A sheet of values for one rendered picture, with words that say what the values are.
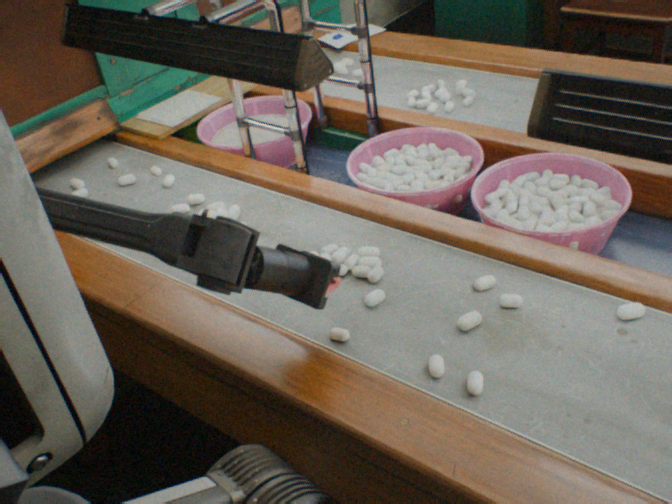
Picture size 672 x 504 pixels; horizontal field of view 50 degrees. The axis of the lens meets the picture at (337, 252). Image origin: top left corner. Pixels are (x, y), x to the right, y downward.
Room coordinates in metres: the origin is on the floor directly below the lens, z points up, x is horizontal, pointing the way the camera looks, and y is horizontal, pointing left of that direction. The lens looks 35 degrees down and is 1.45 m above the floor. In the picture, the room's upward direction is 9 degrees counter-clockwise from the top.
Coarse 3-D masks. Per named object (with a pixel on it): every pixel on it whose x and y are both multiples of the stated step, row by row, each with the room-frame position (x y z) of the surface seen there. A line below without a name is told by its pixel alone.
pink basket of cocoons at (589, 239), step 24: (504, 168) 1.18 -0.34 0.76; (528, 168) 1.18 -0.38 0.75; (552, 168) 1.17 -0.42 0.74; (576, 168) 1.15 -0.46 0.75; (600, 168) 1.12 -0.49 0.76; (480, 192) 1.12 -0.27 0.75; (624, 192) 1.03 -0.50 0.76; (552, 240) 0.94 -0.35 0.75; (576, 240) 0.94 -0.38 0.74; (600, 240) 0.96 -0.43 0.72
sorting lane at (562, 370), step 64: (64, 192) 1.41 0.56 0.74; (128, 192) 1.36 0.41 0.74; (192, 192) 1.31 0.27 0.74; (256, 192) 1.27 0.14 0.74; (128, 256) 1.11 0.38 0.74; (384, 256) 0.98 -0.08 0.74; (448, 256) 0.96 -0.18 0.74; (320, 320) 0.85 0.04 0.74; (384, 320) 0.82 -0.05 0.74; (448, 320) 0.80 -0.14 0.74; (512, 320) 0.78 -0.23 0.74; (576, 320) 0.76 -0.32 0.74; (640, 320) 0.74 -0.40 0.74; (448, 384) 0.67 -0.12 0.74; (512, 384) 0.66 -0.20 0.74; (576, 384) 0.64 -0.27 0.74; (640, 384) 0.62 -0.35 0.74; (576, 448) 0.54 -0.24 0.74; (640, 448) 0.53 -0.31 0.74
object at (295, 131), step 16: (176, 0) 1.33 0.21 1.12; (192, 0) 1.35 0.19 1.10; (208, 0) 1.39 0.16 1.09; (240, 0) 1.24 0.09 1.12; (256, 0) 1.26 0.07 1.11; (272, 0) 1.28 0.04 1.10; (208, 16) 1.18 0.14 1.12; (224, 16) 1.20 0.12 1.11; (272, 16) 1.29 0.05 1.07; (240, 96) 1.39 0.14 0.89; (288, 96) 1.29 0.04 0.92; (240, 112) 1.39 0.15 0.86; (288, 112) 1.29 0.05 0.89; (240, 128) 1.39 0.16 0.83; (272, 128) 1.33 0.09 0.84; (288, 128) 1.31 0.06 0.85; (304, 144) 1.29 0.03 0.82; (304, 160) 1.29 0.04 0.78
